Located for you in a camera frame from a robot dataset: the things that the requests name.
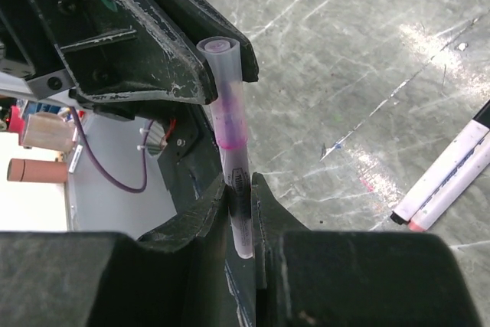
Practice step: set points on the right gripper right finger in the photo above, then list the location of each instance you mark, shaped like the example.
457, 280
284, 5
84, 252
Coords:
351, 278

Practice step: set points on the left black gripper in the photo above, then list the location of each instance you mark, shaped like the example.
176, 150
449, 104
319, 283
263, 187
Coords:
110, 56

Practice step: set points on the white pen orange cap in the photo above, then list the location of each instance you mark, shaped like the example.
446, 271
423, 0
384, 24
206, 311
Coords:
451, 188

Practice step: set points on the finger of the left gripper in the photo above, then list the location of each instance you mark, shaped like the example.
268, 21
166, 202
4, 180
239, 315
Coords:
198, 19

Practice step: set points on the white marker black tip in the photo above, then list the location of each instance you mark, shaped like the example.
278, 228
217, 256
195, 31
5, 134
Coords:
445, 165

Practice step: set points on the purple thin pen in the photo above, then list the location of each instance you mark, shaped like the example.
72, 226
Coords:
235, 165

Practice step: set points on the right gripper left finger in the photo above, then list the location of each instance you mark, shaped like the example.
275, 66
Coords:
171, 276

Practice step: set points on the clear jar pink lid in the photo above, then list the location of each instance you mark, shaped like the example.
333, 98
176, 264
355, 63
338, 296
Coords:
42, 130

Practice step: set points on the brown cardboard tube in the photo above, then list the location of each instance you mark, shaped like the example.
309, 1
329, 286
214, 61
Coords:
37, 171

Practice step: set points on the background green white marker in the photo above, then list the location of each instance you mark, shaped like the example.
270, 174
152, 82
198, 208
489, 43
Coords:
75, 159

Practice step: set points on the pink pen cap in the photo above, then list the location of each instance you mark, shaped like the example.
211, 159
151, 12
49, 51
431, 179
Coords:
227, 111

